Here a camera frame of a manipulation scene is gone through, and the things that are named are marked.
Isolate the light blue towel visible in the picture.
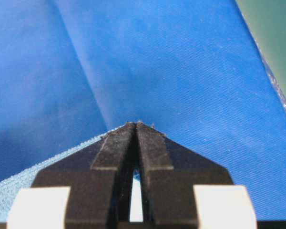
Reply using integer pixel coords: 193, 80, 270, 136
0, 122, 135, 223

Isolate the green mat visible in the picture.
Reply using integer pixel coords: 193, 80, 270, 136
235, 0, 286, 120

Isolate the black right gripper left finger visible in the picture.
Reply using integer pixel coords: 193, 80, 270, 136
7, 123, 136, 229

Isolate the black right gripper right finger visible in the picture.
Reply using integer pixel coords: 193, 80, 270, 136
136, 123, 256, 229

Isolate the dark blue table cloth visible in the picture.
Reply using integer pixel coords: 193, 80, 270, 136
0, 0, 286, 220

